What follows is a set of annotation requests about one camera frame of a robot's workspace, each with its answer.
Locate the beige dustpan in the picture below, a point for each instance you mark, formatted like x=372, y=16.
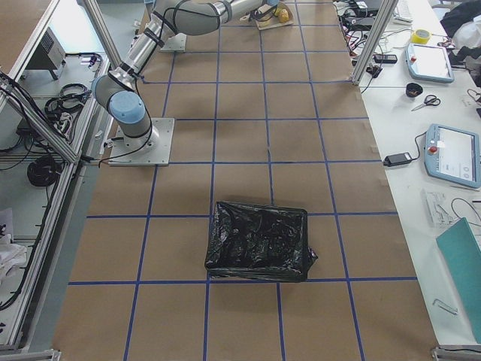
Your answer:
x=264, y=18

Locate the brown bread trash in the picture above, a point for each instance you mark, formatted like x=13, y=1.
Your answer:
x=282, y=15

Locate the black lined trash bin right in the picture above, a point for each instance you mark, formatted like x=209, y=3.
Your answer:
x=259, y=242

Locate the black power adapter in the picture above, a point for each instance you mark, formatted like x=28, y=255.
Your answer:
x=397, y=159

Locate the black phone device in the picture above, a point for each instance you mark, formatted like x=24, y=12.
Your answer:
x=385, y=58

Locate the scissors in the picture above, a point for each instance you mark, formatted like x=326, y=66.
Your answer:
x=429, y=100

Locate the lower teach pendant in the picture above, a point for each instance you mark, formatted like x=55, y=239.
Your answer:
x=453, y=155

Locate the teach pendant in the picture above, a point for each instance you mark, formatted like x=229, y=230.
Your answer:
x=430, y=63
x=453, y=155

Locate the upper teach pendant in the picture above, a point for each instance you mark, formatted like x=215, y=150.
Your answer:
x=430, y=63

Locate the grey control box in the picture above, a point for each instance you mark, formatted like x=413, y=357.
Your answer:
x=49, y=55

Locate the yellow tape roll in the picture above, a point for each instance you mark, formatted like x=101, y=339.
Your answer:
x=420, y=36

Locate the teal folder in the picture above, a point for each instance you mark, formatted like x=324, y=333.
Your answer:
x=462, y=256

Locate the allen key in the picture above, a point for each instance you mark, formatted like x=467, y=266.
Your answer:
x=444, y=306

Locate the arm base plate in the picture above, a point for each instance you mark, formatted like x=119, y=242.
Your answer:
x=175, y=44
x=152, y=149

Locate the aluminium frame post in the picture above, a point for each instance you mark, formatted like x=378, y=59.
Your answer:
x=381, y=21

